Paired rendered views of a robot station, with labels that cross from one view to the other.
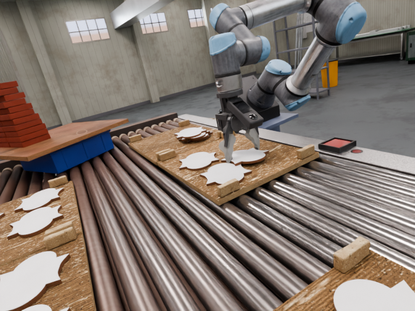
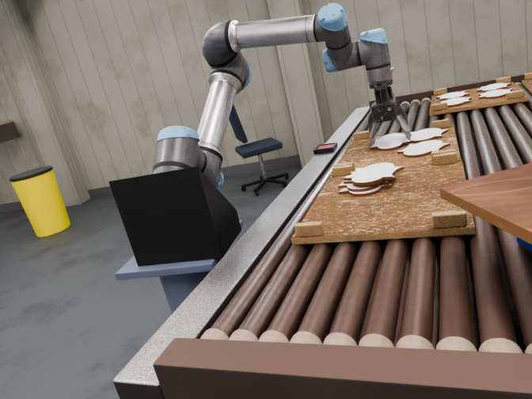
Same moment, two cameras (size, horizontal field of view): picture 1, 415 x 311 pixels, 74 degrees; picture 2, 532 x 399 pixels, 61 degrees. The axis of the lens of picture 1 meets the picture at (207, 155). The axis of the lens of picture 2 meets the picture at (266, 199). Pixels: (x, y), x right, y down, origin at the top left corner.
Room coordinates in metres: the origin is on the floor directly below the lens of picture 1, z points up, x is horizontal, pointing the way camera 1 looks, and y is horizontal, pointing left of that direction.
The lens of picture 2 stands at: (2.05, 0.69, 1.31)
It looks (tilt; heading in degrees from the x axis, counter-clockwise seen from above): 18 degrees down; 230
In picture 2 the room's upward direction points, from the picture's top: 13 degrees counter-clockwise
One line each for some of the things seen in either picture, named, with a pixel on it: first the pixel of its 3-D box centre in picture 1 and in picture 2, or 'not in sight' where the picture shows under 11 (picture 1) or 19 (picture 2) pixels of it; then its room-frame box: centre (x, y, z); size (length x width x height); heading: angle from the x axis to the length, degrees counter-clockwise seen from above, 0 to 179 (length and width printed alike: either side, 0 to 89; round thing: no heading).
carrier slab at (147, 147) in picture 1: (176, 140); (385, 198); (1.21, 0.12, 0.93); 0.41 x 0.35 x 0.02; 26
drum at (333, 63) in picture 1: (329, 73); not in sight; (6.80, -3.30, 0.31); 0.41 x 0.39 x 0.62; 32
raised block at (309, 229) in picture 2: (184, 123); (309, 229); (1.44, 0.09, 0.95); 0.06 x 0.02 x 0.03; 116
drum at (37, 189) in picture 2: not in sight; (43, 201); (0.76, -4.51, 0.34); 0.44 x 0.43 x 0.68; 34
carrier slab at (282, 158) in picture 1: (229, 160); (397, 150); (0.84, -0.07, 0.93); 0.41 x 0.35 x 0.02; 27
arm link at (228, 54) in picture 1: (225, 55); (374, 49); (0.82, -0.11, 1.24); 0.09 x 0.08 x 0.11; 122
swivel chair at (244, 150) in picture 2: not in sight; (255, 143); (-0.87, -2.73, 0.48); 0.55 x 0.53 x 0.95; 130
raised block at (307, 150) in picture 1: (306, 151); (361, 135); (0.72, -0.27, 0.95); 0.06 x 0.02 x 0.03; 117
